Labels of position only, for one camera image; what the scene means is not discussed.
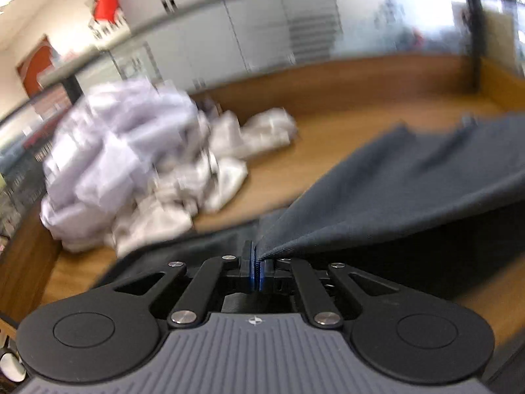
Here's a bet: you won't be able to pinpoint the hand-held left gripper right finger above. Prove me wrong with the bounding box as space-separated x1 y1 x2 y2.
257 256 402 330

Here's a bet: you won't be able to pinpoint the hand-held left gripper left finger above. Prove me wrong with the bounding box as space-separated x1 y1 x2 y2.
115 240 258 330

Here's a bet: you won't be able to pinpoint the dark grey pants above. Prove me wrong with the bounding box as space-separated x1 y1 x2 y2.
94 113 525 325

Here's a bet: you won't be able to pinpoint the beige garment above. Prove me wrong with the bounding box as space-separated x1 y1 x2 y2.
115 108 298 257

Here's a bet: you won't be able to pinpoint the white shirt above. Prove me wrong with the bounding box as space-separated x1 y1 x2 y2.
40 80 210 251

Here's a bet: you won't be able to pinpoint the glass desk partition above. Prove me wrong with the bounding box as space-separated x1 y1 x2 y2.
0 0 525 165

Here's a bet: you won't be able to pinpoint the brown door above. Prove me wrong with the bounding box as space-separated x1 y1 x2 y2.
16 35 56 99

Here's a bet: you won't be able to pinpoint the dark partition post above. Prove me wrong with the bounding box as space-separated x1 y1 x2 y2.
461 0 489 93

